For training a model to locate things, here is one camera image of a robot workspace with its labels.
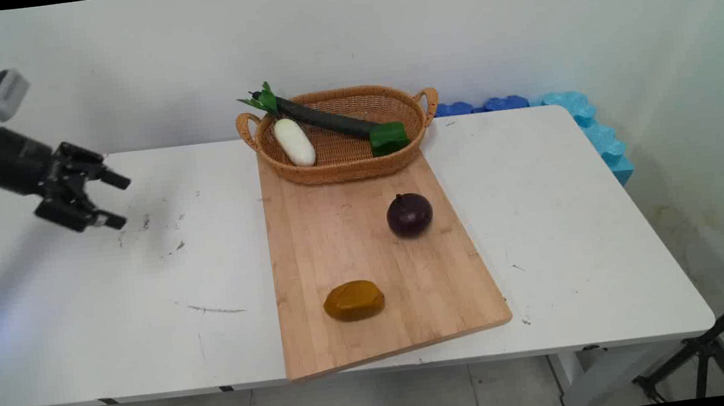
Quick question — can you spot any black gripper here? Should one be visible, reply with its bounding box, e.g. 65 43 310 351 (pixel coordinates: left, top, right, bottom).
0 106 137 243

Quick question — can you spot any dark green toy cucumber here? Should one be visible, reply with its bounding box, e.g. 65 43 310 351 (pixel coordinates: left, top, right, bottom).
251 79 384 151

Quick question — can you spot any woven wicker basket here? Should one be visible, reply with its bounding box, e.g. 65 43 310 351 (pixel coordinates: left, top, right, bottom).
233 78 447 193

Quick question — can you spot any brown toy potato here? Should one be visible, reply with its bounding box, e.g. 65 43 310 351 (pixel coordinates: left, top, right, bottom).
321 278 388 325

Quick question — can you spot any wooden cutting board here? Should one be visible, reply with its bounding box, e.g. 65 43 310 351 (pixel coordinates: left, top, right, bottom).
256 130 518 383

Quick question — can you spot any green toy pepper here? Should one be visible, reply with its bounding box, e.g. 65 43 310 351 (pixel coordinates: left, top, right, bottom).
368 120 412 158

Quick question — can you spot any purple toy onion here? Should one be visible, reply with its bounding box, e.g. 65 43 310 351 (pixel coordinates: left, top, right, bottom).
384 190 437 240

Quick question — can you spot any light blue foam block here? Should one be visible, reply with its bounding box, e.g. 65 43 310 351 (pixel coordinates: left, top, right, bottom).
529 84 636 196

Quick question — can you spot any white table leg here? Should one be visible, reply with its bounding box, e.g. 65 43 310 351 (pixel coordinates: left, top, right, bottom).
547 340 670 406

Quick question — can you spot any black tripod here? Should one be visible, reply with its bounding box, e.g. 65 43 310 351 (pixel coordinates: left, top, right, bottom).
622 276 724 406

